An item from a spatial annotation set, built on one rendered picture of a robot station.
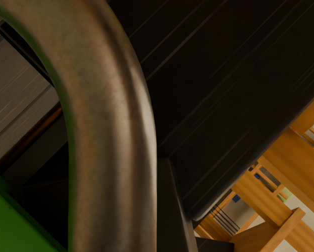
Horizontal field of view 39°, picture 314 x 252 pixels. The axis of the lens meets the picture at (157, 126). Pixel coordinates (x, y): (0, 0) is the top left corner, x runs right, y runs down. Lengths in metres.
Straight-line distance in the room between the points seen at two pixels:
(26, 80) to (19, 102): 0.05
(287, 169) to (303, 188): 0.05
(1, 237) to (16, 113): 0.56
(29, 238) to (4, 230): 0.01
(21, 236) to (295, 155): 0.83
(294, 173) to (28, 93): 0.58
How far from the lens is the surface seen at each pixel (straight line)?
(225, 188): 0.28
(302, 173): 1.00
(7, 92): 0.72
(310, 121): 0.90
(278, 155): 1.00
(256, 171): 9.01
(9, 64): 0.67
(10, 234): 0.23
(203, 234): 4.35
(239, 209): 9.41
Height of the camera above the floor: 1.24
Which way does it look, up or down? 12 degrees down
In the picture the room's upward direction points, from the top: 134 degrees clockwise
